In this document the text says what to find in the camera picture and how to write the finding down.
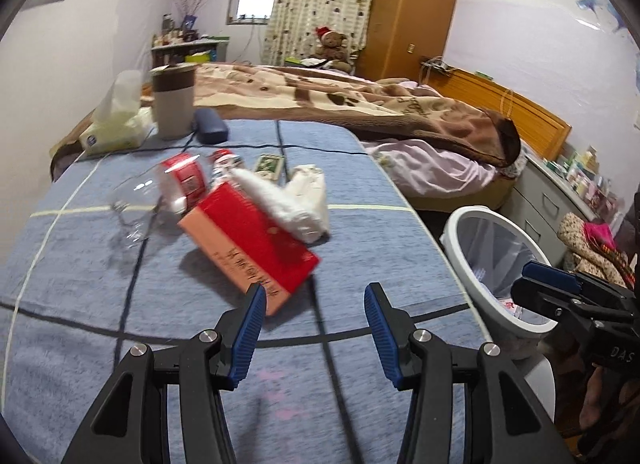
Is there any row of desk bottles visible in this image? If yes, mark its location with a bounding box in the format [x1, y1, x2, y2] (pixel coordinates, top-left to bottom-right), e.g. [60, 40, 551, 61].
[152, 14, 201, 48]

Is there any blue checked tablecloth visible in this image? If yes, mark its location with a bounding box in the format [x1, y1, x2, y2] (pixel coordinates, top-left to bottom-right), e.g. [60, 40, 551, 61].
[0, 119, 493, 464]

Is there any wooden headboard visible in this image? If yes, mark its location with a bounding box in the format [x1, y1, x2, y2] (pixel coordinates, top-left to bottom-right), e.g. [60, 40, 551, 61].
[435, 67, 572, 160]

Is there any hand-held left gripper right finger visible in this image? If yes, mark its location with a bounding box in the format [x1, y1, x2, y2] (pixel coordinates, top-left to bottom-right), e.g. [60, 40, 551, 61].
[363, 281, 576, 464]

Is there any white trash bin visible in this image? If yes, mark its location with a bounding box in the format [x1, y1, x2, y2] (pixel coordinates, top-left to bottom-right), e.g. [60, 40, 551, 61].
[441, 205, 563, 360]

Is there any grey drawer cabinet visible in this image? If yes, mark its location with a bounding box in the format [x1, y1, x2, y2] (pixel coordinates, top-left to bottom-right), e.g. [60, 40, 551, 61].
[510, 149, 616, 270]

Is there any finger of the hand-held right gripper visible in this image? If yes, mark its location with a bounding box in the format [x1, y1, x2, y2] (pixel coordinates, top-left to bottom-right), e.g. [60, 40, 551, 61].
[521, 261, 636, 295]
[510, 278, 633, 327]

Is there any barred window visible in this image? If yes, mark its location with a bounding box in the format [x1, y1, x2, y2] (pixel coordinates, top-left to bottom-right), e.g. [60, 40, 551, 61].
[227, 0, 277, 25]

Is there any brown teddy bear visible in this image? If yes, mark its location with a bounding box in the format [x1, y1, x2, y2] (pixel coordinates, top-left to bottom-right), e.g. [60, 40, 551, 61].
[306, 25, 353, 72]

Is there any row of cosmetic boxes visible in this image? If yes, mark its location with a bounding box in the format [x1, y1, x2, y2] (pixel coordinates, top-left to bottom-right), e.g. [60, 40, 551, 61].
[542, 144, 618, 212]

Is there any pink bed sheet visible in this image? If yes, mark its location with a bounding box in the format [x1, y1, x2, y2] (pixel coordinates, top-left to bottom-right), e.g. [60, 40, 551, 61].
[360, 137, 501, 197]

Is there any brown printed blanket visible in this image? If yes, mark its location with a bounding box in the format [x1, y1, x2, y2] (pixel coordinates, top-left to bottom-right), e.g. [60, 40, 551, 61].
[50, 62, 522, 170]

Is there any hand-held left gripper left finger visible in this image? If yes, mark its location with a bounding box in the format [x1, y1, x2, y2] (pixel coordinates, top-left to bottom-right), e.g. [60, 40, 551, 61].
[60, 281, 267, 464]

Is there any wooden wardrobe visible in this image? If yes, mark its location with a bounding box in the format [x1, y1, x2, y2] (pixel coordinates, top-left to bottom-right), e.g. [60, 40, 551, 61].
[356, 0, 462, 82]

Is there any clear plastic bottle red label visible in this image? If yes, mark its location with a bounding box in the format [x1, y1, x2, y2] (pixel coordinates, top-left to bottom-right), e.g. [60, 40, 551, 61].
[111, 148, 246, 250]

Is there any small green box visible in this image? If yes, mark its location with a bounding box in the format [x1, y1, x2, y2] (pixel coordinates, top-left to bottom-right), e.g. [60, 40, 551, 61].
[254, 154, 287, 182]

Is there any blue wall sticker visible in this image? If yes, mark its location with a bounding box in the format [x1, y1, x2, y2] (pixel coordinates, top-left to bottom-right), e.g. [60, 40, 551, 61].
[575, 0, 627, 34]

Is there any yellow tissue pack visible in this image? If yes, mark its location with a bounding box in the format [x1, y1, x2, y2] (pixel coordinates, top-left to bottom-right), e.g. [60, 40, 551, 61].
[79, 69, 153, 154]

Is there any dark blue glasses case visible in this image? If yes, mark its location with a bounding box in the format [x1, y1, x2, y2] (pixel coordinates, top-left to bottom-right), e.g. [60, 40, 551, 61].
[192, 108, 230, 144]

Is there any cluttered desk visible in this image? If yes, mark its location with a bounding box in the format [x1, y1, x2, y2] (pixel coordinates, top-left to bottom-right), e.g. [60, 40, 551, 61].
[151, 38, 232, 65]

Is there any pink cloth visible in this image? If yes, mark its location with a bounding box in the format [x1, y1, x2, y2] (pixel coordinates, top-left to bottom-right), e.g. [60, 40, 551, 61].
[582, 221, 618, 252]

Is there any floral cloth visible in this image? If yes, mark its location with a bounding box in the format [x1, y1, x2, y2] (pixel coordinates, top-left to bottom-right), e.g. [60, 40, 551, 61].
[556, 211, 636, 287]

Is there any white wrapper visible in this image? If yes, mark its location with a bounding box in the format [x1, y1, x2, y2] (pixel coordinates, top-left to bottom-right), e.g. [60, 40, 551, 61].
[230, 167, 331, 245]

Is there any grey cup brown band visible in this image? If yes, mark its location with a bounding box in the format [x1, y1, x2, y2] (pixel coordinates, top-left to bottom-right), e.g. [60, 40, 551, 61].
[151, 63, 197, 141]

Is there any red cardboard box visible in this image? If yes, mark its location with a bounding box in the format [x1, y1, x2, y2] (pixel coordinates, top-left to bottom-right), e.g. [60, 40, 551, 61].
[177, 181, 321, 317]

